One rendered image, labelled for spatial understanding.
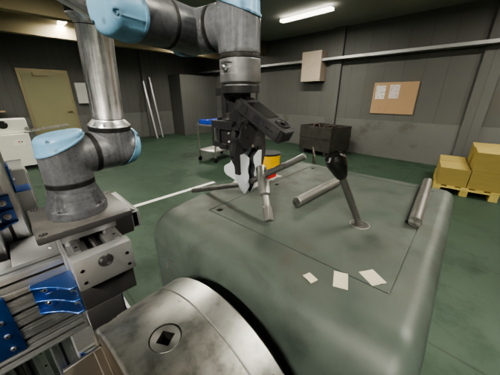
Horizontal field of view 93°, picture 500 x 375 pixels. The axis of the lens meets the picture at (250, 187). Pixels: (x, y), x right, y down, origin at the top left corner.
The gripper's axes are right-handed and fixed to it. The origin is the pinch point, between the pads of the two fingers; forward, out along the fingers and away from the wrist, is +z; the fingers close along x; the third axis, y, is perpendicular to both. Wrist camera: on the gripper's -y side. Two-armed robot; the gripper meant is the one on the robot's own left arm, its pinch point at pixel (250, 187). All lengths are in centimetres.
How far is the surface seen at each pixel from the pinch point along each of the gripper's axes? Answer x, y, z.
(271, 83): -658, 484, -56
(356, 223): -6.7, -20.4, 4.1
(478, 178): -444, -65, 101
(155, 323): 27.6, -9.7, 6.3
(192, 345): 26.2, -14.9, 6.5
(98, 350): 32.7, -3.9, 10.8
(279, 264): 11.5, -15.8, 4.6
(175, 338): 27.0, -13.0, 6.4
